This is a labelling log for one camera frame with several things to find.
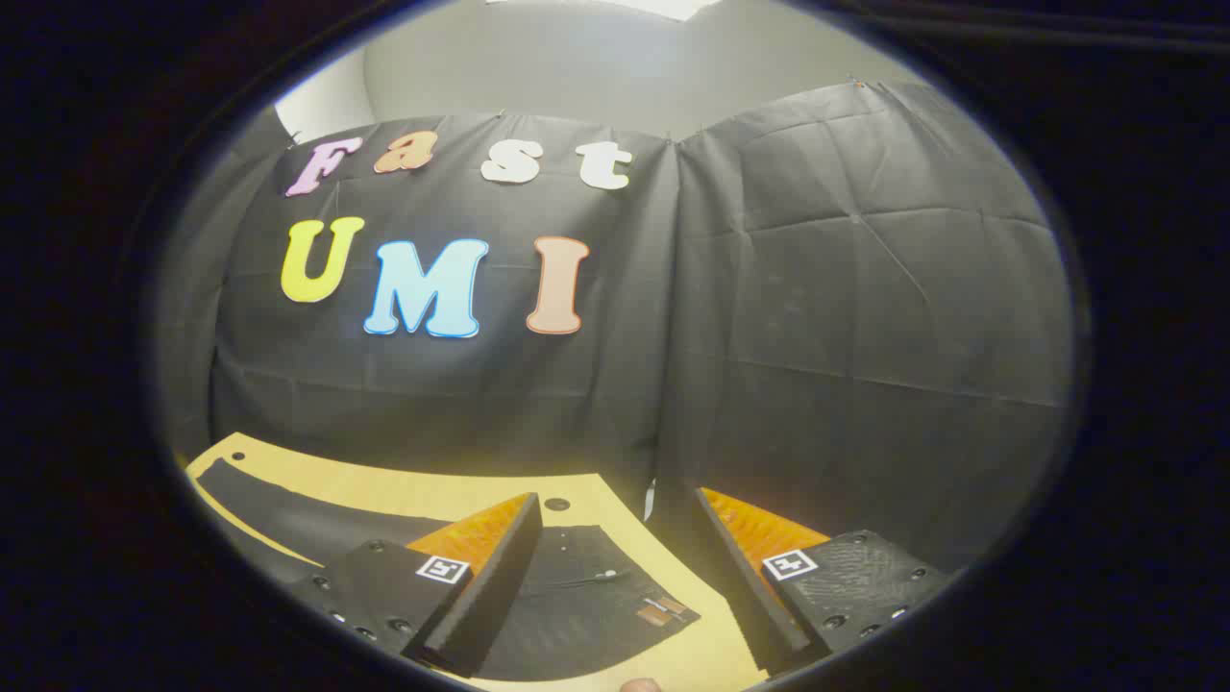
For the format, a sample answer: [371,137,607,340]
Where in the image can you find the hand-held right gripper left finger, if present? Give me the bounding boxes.
[286,491,545,680]

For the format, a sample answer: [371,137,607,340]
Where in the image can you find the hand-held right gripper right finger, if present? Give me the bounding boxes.
[694,486,952,679]

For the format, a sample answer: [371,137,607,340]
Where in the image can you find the dark jeans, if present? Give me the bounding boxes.
[195,457,701,683]

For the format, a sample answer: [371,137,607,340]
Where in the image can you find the black backdrop cloth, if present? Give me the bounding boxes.
[154,79,1075,578]

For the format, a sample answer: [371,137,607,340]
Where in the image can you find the ceiling light panel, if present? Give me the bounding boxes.
[485,0,712,22]

